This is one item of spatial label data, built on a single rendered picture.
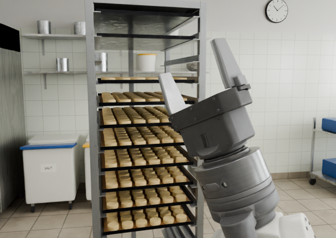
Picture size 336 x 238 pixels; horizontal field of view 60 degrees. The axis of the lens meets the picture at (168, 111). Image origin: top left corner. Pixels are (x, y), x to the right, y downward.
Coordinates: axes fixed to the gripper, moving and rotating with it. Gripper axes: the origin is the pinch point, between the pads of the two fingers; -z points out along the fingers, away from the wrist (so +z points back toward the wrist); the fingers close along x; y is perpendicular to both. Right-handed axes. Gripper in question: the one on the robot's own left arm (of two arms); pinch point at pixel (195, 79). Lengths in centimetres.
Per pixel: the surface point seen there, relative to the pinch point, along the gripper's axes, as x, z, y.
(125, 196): -97, 25, -37
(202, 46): -48, -24, -67
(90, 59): -69, -32, -27
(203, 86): -54, -8, -65
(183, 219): -82, 43, -53
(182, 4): -45, -41, -61
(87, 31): -65, -41, -28
